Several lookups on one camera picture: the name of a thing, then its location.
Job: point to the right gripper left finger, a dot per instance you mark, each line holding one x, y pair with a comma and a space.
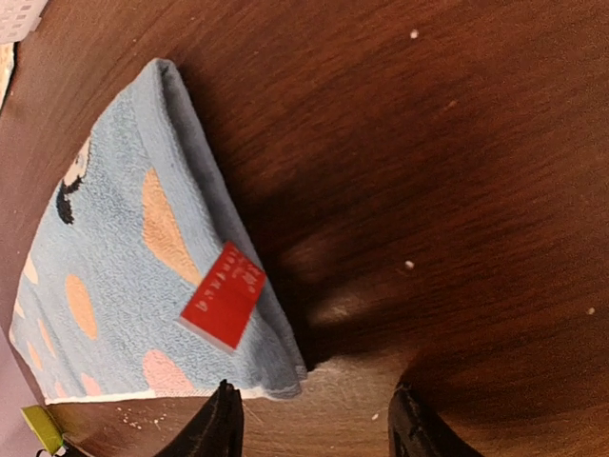
216, 430

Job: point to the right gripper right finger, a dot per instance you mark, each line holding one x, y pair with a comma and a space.
415, 429

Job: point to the blue polka dot towel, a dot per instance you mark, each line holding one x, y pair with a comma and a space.
141, 280

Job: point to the lime green bowl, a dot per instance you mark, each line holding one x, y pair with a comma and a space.
44, 428

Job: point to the beige bunny print towel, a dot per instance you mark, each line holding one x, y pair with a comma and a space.
7, 65

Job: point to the white plastic basket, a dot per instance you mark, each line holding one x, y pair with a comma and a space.
18, 18

